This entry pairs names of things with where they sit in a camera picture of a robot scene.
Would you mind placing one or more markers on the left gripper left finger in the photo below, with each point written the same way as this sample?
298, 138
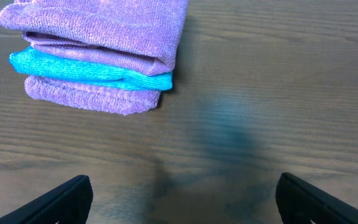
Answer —
68, 203

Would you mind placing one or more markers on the folded blue cloth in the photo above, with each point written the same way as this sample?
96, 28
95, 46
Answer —
33, 62

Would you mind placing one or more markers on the folded purple cloth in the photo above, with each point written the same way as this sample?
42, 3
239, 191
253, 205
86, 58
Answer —
134, 34

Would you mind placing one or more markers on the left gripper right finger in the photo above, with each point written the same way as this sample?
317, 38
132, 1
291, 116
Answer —
299, 202

